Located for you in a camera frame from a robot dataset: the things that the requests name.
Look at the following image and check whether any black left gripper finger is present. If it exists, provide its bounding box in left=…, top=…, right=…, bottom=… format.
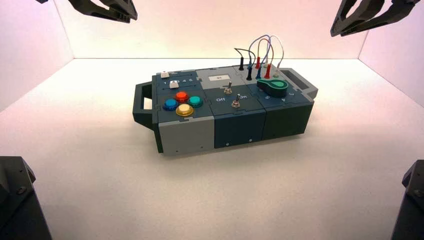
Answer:
left=99, top=0, right=139, bottom=21
left=67, top=0, right=131, bottom=24

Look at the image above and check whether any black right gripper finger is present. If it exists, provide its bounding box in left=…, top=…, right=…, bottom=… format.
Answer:
left=340, top=0, right=422, bottom=37
left=330, top=0, right=386, bottom=38

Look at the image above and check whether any dark teal grey task box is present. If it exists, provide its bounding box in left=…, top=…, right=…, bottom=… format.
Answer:
left=132, top=66, right=319, bottom=157

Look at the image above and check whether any green teardrop rotary knob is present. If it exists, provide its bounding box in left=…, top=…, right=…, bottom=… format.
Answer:
left=256, top=78, right=289, bottom=95

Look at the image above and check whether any blue round push button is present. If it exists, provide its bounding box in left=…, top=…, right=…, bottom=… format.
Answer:
left=163, top=98, right=180, bottom=112

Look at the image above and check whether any green round push button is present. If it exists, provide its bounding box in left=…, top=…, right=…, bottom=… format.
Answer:
left=188, top=96, right=204, bottom=109

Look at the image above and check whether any yellow round push button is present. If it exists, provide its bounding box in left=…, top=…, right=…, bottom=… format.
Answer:
left=175, top=103, right=195, bottom=118

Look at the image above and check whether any white jumper cable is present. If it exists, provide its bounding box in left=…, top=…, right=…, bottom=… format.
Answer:
left=265, top=34, right=285, bottom=78

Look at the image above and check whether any red jumper cable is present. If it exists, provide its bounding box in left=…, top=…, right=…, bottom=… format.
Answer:
left=254, top=38, right=275, bottom=80

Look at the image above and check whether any blue jumper cable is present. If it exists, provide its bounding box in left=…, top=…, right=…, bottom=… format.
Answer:
left=247, top=34, right=274, bottom=80

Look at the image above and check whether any black jumper cable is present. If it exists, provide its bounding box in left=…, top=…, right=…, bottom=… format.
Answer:
left=233, top=47, right=257, bottom=82

